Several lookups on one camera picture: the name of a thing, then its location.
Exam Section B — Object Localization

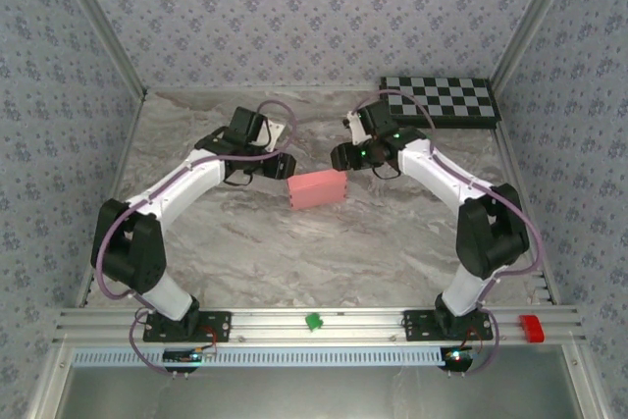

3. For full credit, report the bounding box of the pink paper box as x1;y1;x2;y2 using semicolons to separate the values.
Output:
287;168;348;212

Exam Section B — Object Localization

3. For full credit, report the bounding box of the black grey chessboard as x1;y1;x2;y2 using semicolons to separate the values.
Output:
380;76;502;130

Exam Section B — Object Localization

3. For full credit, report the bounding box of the left circuit board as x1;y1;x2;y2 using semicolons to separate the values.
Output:
163;347;217;366

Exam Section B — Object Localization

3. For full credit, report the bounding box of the circuit board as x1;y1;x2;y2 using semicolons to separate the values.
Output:
163;347;217;366
440;345;485;371

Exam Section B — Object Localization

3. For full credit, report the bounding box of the right circuit board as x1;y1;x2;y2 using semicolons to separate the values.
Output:
440;345;485;371

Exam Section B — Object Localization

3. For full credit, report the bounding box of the red plastic block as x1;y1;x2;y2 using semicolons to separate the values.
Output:
519;314;546;343

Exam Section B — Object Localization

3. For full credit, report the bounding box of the grey metal sheet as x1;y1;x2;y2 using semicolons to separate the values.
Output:
51;364;588;419

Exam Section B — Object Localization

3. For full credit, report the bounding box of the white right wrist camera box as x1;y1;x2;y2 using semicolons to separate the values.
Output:
345;112;368;145

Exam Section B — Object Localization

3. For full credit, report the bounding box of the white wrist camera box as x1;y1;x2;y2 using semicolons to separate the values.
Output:
345;112;368;145
259;117;287;151

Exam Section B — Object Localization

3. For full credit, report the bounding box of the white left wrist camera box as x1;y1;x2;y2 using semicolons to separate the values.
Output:
259;117;287;151

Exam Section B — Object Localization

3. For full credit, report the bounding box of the aluminium rear rail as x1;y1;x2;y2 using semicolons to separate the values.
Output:
145;84;383;94

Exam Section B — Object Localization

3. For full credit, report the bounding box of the aluminium side rail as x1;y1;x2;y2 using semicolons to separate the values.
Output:
73;92;148;307
492;87;561;306

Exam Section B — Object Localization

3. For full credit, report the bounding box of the aluminium frame post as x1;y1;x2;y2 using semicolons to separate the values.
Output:
490;0;588;92
46;0;149;99

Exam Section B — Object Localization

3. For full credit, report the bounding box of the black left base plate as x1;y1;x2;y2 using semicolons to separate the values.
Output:
142;309;233;343

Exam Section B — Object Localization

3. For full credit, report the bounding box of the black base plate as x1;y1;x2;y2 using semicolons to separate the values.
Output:
402;309;494;343
142;309;233;343

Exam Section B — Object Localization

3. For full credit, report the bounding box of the aluminium mounting rail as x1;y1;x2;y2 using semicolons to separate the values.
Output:
52;305;588;346

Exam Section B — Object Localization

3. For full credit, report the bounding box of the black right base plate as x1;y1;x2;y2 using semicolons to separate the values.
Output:
402;309;494;343

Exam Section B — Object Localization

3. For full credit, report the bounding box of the pale blue slotted cable duct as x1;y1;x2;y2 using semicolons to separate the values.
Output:
72;345;455;368

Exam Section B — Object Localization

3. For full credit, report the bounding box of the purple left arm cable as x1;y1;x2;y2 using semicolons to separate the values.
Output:
95;99;298;379

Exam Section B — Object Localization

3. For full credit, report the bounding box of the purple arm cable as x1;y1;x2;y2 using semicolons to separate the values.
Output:
350;88;545;377
95;99;298;379

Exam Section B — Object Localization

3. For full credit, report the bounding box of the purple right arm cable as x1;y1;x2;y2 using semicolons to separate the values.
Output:
350;88;545;377

